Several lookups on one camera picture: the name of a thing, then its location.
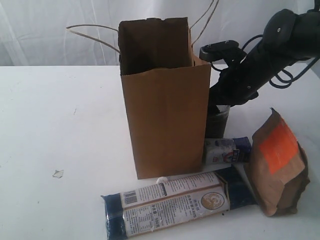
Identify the torn clear tape scrap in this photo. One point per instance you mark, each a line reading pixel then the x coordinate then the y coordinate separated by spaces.
pixel 58 174

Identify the blue noodle packet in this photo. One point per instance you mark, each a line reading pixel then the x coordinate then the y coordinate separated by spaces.
pixel 174 202

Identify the dark can silver lid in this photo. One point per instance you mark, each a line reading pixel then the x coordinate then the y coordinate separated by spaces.
pixel 216 121

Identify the brown pouch orange label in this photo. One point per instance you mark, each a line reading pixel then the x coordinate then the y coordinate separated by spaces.
pixel 278 167

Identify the brown paper bag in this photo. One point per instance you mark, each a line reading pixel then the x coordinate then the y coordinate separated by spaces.
pixel 166 92

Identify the small blue white packet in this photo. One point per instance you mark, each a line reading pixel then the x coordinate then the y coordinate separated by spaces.
pixel 226 150

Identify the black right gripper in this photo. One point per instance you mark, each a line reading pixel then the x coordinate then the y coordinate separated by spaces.
pixel 237 84

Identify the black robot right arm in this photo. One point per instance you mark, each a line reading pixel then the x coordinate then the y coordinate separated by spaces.
pixel 286 39

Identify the white marshmallow near bag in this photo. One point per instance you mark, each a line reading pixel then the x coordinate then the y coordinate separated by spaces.
pixel 162 180

